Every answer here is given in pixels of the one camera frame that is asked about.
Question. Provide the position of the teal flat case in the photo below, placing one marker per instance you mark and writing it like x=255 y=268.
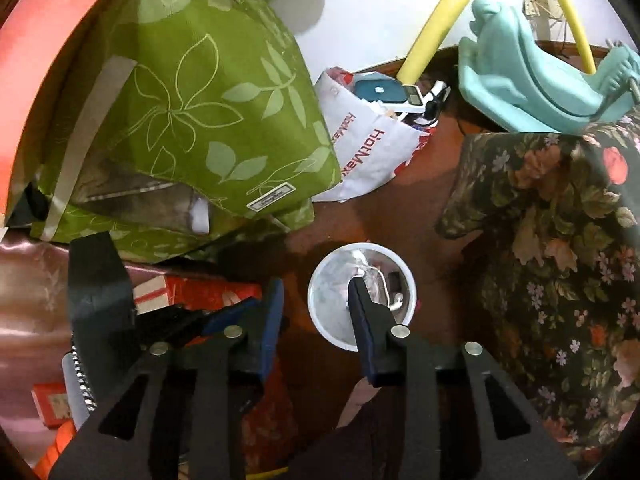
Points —
x=380 y=89

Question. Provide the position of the dark floral tablecloth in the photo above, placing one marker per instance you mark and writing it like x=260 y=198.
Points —
x=550 y=260

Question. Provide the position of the teal plastic rocking toy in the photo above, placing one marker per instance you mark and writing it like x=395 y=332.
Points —
x=525 y=85

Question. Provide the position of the white plastic device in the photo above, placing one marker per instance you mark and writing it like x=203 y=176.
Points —
x=422 y=100

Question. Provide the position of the yellow foam tube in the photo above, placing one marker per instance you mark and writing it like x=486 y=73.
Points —
x=435 y=20

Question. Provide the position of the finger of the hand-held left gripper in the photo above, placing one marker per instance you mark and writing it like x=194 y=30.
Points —
x=225 y=316

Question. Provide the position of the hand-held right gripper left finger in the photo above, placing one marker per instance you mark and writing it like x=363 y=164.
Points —
x=270 y=320

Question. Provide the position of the small red box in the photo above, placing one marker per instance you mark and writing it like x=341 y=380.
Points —
x=47 y=400

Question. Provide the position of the white cup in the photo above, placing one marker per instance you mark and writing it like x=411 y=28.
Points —
x=330 y=320

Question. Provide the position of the white plastic shopping bag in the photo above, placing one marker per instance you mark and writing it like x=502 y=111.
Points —
x=370 y=160

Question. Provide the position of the pink satin cloth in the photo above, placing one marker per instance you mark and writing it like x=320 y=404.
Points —
x=35 y=285

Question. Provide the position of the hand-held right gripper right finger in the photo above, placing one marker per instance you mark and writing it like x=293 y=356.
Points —
x=360 y=320

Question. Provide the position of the white box with red stripe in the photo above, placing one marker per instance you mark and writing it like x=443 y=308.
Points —
x=150 y=295

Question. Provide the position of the green leaf-print cloth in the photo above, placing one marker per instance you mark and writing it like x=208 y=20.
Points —
x=200 y=85

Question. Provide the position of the red patterned box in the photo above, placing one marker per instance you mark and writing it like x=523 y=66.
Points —
x=200 y=290

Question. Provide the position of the red quilt with grey stripe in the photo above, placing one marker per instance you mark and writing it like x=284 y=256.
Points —
x=40 y=60

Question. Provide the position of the clear plastic wrapper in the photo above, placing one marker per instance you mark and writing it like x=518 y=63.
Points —
x=372 y=280

